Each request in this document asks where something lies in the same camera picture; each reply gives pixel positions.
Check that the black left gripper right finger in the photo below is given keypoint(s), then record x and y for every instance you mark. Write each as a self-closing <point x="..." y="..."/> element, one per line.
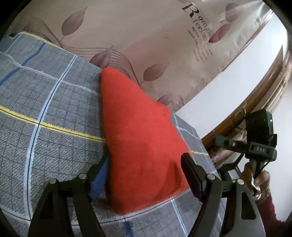
<point x="205" y="187"/>

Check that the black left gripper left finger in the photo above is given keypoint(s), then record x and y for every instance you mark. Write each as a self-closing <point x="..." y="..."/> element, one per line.
<point x="95" y="179"/>

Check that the red small garment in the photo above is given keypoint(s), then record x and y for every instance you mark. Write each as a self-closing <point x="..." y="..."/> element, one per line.
<point x="145" y="147"/>

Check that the dark red sleeve forearm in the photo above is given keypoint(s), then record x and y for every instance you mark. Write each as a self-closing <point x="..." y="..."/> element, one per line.
<point x="272" y="226"/>

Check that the person's right hand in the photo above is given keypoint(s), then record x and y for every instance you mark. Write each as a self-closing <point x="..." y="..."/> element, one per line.
<point x="260" y="186"/>

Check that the grey plaid bed sheet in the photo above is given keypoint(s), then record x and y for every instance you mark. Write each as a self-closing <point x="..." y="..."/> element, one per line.
<point x="51" y="128"/>

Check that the beige leaf print curtain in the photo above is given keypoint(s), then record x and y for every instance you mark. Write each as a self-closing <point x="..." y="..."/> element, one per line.
<point x="171" y="49"/>

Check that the brown wooden door frame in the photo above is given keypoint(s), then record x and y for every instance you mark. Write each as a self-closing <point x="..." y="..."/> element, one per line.
<point x="266" y="95"/>

